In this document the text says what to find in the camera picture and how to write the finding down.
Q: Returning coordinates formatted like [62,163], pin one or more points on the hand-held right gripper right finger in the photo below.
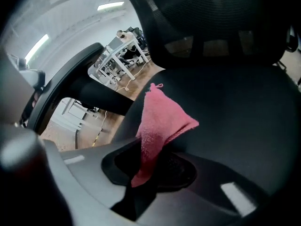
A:
[207,204]

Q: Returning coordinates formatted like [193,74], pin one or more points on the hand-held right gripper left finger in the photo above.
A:
[87,173]

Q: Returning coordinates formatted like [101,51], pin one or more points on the pink cloth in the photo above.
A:
[160,119]

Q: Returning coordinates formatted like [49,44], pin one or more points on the black chair seat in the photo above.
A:
[235,112]

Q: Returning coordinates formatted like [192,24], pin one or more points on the black chair armrest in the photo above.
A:
[77,83]

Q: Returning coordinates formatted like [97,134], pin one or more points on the black office chair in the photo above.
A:
[137,35]

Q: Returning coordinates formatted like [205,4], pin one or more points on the black mesh chair backrest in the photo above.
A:
[211,20]

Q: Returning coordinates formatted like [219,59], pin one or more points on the white table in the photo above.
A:
[113,55]

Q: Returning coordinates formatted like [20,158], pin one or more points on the long ceiling light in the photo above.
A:
[110,6]
[37,48]

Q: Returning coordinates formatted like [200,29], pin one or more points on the white low table frame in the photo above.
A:
[75,115]

